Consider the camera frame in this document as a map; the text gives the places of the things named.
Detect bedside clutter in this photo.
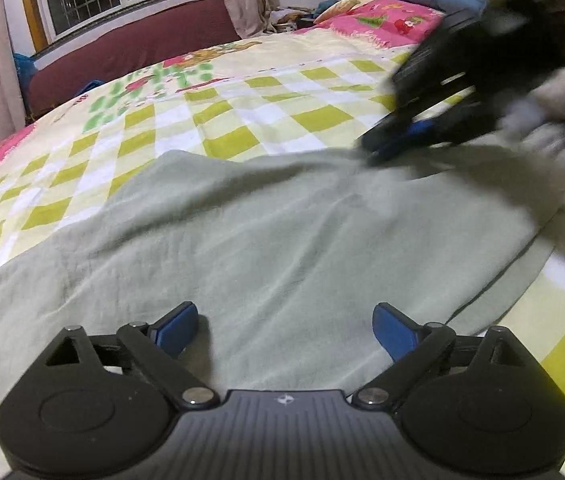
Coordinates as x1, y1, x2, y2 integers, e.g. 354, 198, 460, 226
271, 6, 319, 34

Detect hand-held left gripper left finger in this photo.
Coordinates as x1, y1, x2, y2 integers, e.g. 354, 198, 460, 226
42, 301, 219, 411

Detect checkered cartoon bed sheet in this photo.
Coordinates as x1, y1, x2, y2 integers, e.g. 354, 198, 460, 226
0, 35, 565, 461

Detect blue bag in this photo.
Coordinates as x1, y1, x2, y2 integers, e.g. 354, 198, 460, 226
12, 52, 39, 92

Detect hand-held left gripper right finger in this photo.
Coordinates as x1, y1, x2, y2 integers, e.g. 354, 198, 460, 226
353, 302, 531, 411

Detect yellow printed pillow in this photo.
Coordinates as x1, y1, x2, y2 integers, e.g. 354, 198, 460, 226
314, 0, 364, 24

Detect maroon sofa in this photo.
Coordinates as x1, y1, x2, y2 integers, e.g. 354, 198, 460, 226
26, 0, 244, 117

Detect pink cartoon quilt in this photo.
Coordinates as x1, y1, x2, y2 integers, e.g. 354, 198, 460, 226
294, 0, 447, 52

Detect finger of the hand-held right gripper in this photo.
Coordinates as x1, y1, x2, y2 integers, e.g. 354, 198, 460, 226
359, 110, 416, 151
369, 107, 499, 167

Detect pale green pants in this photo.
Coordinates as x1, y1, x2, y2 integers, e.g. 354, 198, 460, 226
0, 142, 565, 463

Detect person's right hand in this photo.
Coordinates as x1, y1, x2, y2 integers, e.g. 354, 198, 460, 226
500, 64, 565, 161

